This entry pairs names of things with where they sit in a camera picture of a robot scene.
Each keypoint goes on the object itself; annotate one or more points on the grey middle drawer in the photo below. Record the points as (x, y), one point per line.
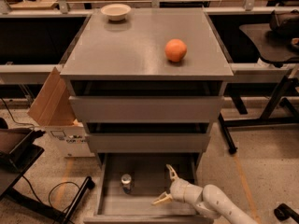
(148, 143)

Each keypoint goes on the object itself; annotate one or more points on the black stand with tray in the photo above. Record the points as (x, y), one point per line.
(17, 154)

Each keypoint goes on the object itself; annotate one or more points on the white ceramic bowl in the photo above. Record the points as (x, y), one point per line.
(116, 12)

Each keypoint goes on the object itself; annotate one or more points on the orange fruit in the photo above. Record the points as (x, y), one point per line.
(175, 50)

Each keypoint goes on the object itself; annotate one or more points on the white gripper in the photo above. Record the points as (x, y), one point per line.
(177, 189)

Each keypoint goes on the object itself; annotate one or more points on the silver blue redbull can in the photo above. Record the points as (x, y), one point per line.
(126, 183)

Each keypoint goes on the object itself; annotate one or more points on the grey open bottom drawer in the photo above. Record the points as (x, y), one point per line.
(150, 179)

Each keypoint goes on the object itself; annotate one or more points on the grey drawer cabinet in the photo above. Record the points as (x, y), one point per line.
(127, 59)

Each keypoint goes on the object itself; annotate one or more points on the brown white cardboard box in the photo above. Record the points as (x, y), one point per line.
(52, 111)

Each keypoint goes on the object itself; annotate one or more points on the grey top drawer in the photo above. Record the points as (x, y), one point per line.
(146, 109)

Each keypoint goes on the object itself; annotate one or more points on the black caster base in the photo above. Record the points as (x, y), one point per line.
(284, 212)

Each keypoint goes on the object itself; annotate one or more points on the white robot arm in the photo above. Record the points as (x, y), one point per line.
(209, 201)

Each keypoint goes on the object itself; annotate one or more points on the black table leg frame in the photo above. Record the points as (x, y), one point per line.
(286, 87)

